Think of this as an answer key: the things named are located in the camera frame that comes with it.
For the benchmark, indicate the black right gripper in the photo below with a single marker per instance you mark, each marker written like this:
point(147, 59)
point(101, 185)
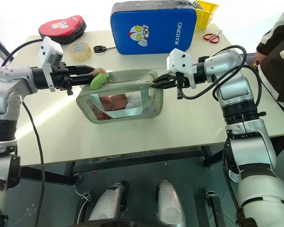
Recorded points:
point(185, 81)

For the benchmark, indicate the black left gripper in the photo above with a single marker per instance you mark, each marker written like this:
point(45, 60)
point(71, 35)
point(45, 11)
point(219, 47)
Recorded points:
point(60, 78)

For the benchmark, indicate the green clear-window pouch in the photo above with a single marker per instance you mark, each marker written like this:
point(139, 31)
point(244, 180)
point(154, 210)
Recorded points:
point(151, 111)

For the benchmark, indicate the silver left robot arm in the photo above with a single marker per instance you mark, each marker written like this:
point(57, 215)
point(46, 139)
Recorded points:
point(7, 94)

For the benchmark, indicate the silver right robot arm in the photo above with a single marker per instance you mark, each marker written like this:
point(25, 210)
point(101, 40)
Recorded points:
point(236, 78)

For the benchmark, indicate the white item inside pouch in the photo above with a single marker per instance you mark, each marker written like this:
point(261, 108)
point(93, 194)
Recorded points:
point(135, 101)

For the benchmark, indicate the red item inside pouch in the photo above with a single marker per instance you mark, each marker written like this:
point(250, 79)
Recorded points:
point(113, 101)

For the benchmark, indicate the person's bare hand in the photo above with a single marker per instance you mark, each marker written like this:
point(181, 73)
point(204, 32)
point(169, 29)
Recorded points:
point(257, 59)

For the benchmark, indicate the clear packing tape roll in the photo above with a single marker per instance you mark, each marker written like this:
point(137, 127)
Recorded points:
point(80, 50)

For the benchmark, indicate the black scissors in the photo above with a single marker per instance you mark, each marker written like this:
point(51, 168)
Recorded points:
point(99, 49)

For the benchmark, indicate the red cartoon punch pad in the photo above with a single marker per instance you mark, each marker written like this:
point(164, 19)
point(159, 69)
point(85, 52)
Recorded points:
point(61, 27)

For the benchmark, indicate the blue cartoon kick pad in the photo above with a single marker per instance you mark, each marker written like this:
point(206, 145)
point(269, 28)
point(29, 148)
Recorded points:
point(153, 28)

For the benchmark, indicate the red scissors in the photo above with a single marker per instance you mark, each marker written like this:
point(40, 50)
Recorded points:
point(210, 37)

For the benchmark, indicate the yellow plastic bin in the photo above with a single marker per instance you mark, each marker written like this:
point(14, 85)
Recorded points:
point(207, 13)

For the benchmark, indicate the person in dark jacket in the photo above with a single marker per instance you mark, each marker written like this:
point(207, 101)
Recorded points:
point(279, 59)

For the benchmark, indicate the silver robot leg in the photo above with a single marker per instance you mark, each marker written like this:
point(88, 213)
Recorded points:
point(109, 203)
point(170, 205)

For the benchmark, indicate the black metal stand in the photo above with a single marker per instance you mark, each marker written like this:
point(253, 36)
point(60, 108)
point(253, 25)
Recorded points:
point(216, 208)

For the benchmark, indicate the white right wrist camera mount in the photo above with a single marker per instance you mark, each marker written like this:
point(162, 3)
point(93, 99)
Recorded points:
point(180, 61)

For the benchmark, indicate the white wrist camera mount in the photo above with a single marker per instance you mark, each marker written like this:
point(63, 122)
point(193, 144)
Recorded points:
point(49, 50)
point(180, 61)

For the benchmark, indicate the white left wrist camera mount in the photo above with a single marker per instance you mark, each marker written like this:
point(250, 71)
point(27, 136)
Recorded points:
point(49, 50)

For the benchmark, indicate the black metal table frame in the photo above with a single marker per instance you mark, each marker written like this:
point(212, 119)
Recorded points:
point(137, 163)

